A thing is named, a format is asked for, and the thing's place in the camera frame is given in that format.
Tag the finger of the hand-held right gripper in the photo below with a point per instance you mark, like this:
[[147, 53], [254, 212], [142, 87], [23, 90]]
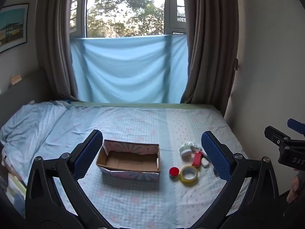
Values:
[[296, 125], [276, 136]]

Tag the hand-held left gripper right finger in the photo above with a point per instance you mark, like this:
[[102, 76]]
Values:
[[215, 155]]

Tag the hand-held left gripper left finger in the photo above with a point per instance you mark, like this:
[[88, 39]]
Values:
[[88, 155]]

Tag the white earbud case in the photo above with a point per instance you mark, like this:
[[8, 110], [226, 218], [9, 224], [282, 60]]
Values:
[[205, 163]]

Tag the white blue-label bottle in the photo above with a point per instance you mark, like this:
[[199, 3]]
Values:
[[194, 145]]

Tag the cardboard box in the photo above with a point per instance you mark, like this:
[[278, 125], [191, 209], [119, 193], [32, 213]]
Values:
[[128, 173]]

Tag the person's right hand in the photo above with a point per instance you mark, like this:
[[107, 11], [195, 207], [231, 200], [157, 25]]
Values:
[[293, 187]]

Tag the small red carton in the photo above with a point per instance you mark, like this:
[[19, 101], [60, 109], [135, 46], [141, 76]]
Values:
[[196, 158]]

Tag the green-lid cream jar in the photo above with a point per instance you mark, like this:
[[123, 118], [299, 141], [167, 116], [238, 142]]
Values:
[[185, 150]]

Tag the yellow clear tape roll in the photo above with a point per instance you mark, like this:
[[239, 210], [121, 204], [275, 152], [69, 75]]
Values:
[[183, 179]]

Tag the red round lid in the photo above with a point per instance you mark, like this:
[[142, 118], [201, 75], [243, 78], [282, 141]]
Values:
[[174, 171]]

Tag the light blue patterned bedsheet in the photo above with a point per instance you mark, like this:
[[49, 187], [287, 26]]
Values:
[[133, 124]]

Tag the stack of books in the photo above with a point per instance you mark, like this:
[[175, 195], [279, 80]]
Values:
[[16, 188]]

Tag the grey headboard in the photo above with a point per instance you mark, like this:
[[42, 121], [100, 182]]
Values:
[[26, 95]]

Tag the light blue hanging cloth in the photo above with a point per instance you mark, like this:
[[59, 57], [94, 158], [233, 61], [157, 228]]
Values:
[[128, 71]]

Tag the small tan object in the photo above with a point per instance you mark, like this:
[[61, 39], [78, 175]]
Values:
[[15, 80]]

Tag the brown curtain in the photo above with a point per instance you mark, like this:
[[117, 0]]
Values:
[[209, 40], [57, 40]]

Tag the window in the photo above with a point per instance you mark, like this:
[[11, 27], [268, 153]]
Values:
[[124, 9]]

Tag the framed wall picture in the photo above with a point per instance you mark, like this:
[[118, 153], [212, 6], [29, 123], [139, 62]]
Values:
[[13, 26]]

